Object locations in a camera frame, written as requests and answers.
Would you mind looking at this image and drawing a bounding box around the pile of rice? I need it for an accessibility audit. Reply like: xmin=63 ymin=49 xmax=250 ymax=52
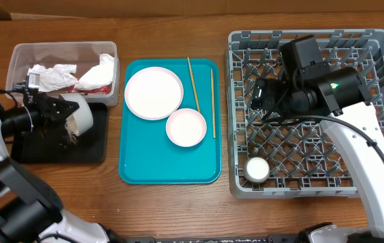
xmin=64 ymin=119 xmax=78 ymax=145

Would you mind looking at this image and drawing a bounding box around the pink shallow bowl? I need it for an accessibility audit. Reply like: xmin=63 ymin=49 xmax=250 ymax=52
xmin=166 ymin=108 xmax=207 ymax=147

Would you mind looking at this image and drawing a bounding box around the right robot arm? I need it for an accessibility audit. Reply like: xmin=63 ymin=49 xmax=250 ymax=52
xmin=251 ymin=35 xmax=384 ymax=242

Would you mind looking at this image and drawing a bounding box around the red snack wrapper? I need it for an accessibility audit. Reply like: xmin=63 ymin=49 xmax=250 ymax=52
xmin=67 ymin=86 xmax=111 ymax=95

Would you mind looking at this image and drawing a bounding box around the large white plate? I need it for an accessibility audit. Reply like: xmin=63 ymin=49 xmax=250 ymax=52
xmin=124 ymin=67 xmax=184 ymax=120

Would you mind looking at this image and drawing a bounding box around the wooden chopstick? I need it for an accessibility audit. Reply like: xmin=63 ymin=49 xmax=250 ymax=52
xmin=187 ymin=57 xmax=200 ymax=113
xmin=211 ymin=69 xmax=216 ymax=139

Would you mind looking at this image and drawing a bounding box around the clear plastic waste bin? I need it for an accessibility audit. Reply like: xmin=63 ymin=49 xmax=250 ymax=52
xmin=5 ymin=41 xmax=120 ymax=107

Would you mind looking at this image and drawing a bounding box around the white napkin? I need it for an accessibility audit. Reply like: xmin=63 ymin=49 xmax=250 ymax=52
xmin=28 ymin=64 xmax=78 ymax=92

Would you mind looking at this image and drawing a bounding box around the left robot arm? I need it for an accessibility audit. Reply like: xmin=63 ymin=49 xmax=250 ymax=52
xmin=0 ymin=88 xmax=121 ymax=242

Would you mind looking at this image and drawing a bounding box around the small white cup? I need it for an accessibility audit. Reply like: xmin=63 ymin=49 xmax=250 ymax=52
xmin=243 ymin=157 xmax=270 ymax=183

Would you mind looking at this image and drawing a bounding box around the teal serving tray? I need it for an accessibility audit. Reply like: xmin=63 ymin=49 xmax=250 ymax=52
xmin=118 ymin=59 xmax=222 ymax=184

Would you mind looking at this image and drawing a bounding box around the grey dishwasher rack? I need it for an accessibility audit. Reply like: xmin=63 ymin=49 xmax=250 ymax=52
xmin=225 ymin=29 xmax=384 ymax=198

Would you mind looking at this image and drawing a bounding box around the black plastic tray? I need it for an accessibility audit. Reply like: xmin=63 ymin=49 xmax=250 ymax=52
xmin=11 ymin=103 xmax=108 ymax=164

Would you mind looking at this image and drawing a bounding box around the grey bowl with rice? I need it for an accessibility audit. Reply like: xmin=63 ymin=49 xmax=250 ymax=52
xmin=59 ymin=93 xmax=94 ymax=136

